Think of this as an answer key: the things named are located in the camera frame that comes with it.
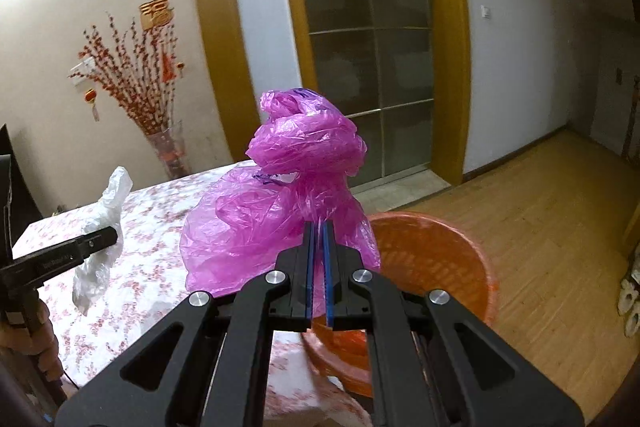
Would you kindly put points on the small white light switch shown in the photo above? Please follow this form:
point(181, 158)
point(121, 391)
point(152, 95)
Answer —
point(485, 11)

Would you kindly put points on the sliding glass door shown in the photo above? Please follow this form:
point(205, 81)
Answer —
point(370, 32)

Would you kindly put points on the glass vase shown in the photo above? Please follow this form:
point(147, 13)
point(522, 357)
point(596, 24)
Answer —
point(170, 152)

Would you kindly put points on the small red lantern ornament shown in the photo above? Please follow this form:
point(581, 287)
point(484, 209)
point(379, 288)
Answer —
point(91, 98)

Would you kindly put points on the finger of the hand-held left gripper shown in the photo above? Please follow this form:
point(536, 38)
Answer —
point(75, 249)

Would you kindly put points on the white plastic bag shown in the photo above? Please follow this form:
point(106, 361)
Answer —
point(112, 202)

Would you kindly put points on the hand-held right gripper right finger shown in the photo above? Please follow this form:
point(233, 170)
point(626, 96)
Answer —
point(328, 277)

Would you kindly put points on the red tassel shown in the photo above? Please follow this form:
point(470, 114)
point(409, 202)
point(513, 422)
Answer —
point(168, 69)

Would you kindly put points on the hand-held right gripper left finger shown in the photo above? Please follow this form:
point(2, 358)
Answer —
point(311, 272)

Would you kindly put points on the row of slippers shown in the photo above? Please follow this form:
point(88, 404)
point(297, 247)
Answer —
point(629, 302)

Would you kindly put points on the orange plastic basket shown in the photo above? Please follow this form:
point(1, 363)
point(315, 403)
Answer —
point(430, 257)

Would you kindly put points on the red blossom branches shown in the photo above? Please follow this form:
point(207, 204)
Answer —
point(130, 87)

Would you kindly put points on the white wall switch panel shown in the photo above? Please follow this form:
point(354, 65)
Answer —
point(82, 72)

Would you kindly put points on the gold hanging ornament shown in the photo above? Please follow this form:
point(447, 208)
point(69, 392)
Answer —
point(156, 13)

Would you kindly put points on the person's left hand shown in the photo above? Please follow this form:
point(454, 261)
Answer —
point(47, 347)

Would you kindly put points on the pink plastic bag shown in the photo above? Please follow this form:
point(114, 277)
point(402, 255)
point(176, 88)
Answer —
point(300, 147)

